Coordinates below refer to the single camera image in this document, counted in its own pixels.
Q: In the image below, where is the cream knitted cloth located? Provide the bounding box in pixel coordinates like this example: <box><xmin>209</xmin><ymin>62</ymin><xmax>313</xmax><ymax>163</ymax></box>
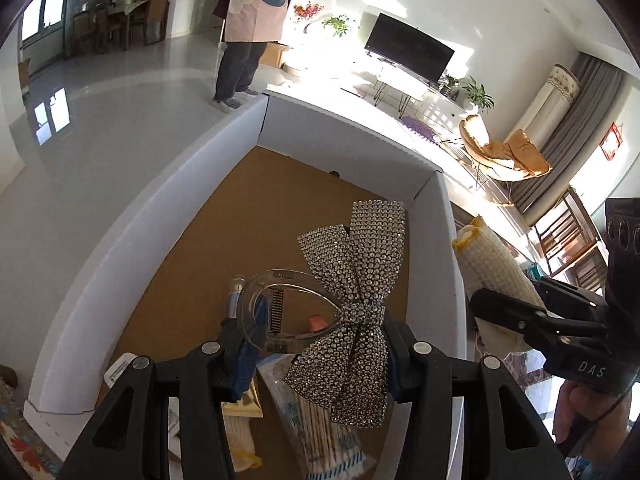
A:
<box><xmin>451</xmin><ymin>216</ymin><xmax>547</xmax><ymax>359</ymax></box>

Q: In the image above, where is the rhinestone bow hair claw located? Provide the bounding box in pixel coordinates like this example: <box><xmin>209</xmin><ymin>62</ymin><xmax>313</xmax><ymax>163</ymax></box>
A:
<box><xmin>235</xmin><ymin>199</ymin><xmax>407</xmax><ymax>429</ymax></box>

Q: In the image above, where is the bag of cotton swabs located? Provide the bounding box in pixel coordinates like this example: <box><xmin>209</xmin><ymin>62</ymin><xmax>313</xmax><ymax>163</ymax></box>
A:
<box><xmin>257</xmin><ymin>354</ymin><xmax>375</xmax><ymax>479</ymax></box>

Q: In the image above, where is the white sunscreen tube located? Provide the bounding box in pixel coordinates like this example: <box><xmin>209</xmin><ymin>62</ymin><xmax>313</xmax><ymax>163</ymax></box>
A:
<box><xmin>96</xmin><ymin>352</ymin><xmax>178</xmax><ymax>479</ymax></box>

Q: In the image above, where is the person's right hand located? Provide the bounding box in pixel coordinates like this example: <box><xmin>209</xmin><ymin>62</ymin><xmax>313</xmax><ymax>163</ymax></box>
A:
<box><xmin>552</xmin><ymin>380</ymin><xmax>632</xmax><ymax>468</ymax></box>

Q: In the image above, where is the wooden dining chair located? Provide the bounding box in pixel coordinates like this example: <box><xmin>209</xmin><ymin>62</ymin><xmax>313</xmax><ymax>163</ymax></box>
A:
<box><xmin>534</xmin><ymin>186</ymin><xmax>600</xmax><ymax>276</ymax></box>

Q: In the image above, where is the orange lounge chair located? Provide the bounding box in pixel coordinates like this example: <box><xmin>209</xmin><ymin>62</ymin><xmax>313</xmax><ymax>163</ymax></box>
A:
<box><xmin>459</xmin><ymin>114</ymin><xmax>552</xmax><ymax>182</ymax></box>

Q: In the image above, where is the white cardboard box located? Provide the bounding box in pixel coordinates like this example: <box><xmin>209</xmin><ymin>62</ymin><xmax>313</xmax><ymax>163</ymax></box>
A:
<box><xmin>23</xmin><ymin>91</ymin><xmax>468</xmax><ymax>458</ymax></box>

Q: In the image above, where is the grey curtain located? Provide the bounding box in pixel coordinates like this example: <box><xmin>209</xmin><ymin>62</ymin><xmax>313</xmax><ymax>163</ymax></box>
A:
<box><xmin>511</xmin><ymin>53</ymin><xmax>636</xmax><ymax>226</ymax></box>

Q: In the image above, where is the green potted plant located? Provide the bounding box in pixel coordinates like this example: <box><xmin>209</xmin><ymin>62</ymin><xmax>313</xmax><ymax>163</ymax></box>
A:
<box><xmin>461</xmin><ymin>76</ymin><xmax>495</xmax><ymax>112</ymax></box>

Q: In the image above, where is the white tv console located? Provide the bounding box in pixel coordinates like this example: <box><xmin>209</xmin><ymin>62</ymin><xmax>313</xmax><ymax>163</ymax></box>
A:
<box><xmin>348</xmin><ymin>56</ymin><xmax>468</xmax><ymax>128</ymax></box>

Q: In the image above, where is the black television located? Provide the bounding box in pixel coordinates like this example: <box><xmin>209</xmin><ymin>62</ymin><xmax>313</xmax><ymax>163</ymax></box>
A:
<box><xmin>366</xmin><ymin>13</ymin><xmax>454</xmax><ymax>82</ymax></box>

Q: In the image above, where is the red flower plant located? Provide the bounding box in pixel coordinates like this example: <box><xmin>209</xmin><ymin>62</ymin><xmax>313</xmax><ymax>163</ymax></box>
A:
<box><xmin>294</xmin><ymin>2</ymin><xmax>324</xmax><ymax>23</ymax></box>

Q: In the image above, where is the person in pink apron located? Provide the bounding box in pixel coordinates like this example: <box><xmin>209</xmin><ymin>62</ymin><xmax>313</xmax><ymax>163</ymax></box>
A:
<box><xmin>213</xmin><ymin>0</ymin><xmax>288</xmax><ymax>112</ymax></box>

